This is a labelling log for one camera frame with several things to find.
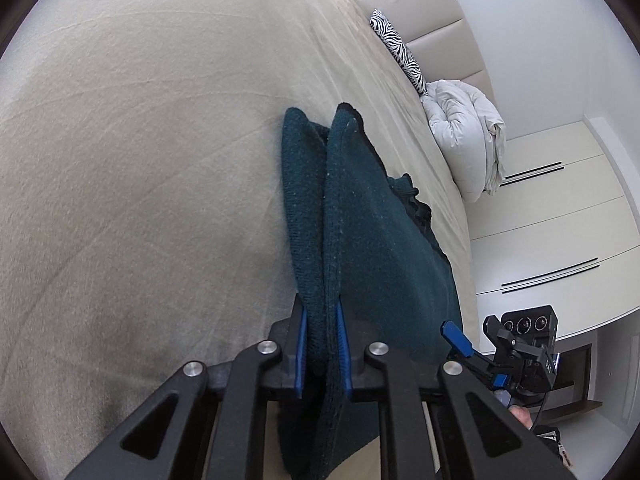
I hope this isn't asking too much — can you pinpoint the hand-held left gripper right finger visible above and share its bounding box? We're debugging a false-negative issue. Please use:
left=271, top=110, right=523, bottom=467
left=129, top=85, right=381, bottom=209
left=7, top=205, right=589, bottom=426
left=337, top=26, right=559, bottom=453
left=333, top=300, right=576, bottom=480

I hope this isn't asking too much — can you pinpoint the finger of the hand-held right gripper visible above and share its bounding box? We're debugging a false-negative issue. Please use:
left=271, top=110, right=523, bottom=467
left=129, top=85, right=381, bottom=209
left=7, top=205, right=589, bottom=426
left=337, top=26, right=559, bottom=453
left=482, top=315, right=521, bottom=356
left=440, top=321, right=497, bottom=368

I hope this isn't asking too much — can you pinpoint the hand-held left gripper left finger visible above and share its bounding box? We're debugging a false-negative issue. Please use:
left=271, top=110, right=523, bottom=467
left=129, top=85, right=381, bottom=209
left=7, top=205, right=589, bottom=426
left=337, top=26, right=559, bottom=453
left=65, top=294, right=307, bottom=480

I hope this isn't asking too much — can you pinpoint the dark teal knit sweater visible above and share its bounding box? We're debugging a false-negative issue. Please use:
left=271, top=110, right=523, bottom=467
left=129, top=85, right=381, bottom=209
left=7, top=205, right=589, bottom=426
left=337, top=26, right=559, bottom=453
left=277, top=102, right=463, bottom=480

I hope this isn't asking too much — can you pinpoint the dark wooden shelf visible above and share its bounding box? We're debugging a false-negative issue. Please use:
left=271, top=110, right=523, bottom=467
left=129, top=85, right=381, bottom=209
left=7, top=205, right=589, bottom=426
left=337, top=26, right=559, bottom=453
left=542, top=331, right=603, bottom=413

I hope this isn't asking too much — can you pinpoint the white wardrobe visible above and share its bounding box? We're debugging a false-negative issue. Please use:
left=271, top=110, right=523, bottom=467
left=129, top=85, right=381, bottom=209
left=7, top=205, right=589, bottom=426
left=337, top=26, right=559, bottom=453
left=470, top=115, right=640, bottom=343

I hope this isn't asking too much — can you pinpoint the folded white duvet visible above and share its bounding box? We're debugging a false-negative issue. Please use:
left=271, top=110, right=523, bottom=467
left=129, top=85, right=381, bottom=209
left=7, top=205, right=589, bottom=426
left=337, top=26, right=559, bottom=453
left=421, top=80, right=507, bottom=204

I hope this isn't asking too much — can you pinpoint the bed with beige sheet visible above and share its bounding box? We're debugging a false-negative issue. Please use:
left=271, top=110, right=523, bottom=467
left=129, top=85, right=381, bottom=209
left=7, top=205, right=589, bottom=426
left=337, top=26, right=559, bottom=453
left=0, top=0, right=482, bottom=480

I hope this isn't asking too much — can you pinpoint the zebra print pillow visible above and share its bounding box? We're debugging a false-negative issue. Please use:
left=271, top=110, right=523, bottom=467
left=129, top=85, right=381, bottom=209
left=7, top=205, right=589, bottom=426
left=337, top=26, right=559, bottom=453
left=370, top=8, right=429, bottom=97

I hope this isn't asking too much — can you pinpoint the beige padded headboard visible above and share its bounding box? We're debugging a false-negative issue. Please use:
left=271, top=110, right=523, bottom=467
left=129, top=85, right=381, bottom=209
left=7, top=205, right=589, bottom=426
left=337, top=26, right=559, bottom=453
left=320, top=0, right=495, bottom=111

